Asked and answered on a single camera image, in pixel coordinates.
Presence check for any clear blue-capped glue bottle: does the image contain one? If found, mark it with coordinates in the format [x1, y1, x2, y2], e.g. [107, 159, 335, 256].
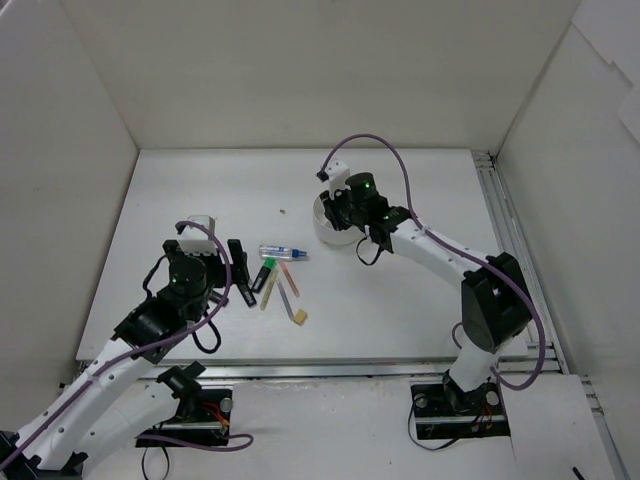
[258, 245, 308, 261]

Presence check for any tan eraser block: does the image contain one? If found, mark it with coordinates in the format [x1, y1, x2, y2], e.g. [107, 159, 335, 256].
[293, 309, 307, 325]

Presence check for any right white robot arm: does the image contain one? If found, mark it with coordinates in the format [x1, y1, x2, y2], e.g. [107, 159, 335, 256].
[317, 167, 532, 412]

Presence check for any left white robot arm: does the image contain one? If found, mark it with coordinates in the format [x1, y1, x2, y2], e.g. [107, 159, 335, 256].
[1, 238, 233, 479]

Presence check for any yellow black highlighter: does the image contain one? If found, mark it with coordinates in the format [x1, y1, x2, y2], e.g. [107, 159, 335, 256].
[237, 284, 257, 308]

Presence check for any green black highlighter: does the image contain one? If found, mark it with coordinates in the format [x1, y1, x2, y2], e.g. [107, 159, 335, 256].
[251, 257, 276, 293]

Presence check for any pale yellow gel pen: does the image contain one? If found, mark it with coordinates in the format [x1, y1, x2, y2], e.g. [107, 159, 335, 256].
[260, 270, 277, 311]

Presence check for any white round compartment container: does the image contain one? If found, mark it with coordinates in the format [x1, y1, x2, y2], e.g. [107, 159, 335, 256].
[312, 196, 364, 247]

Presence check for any purple gel pen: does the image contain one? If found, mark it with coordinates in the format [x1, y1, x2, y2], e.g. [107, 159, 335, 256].
[276, 279, 294, 320]

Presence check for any orange gel pen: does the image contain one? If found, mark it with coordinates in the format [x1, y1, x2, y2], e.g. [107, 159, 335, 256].
[279, 262, 300, 298]

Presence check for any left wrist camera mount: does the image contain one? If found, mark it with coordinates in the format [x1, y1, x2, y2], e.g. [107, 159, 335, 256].
[177, 215, 218, 256]

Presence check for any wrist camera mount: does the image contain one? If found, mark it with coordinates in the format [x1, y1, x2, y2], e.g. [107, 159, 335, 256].
[177, 215, 218, 256]
[316, 159, 351, 199]

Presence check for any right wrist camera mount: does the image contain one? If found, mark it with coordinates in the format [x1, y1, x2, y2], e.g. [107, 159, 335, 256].
[316, 159, 351, 199]

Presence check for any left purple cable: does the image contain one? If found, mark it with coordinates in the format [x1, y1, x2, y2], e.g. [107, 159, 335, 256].
[0, 222, 254, 466]

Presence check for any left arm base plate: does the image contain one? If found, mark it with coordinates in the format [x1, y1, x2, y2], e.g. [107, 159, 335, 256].
[142, 386, 233, 447]

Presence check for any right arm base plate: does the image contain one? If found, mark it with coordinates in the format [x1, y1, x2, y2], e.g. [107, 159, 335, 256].
[409, 382, 511, 442]

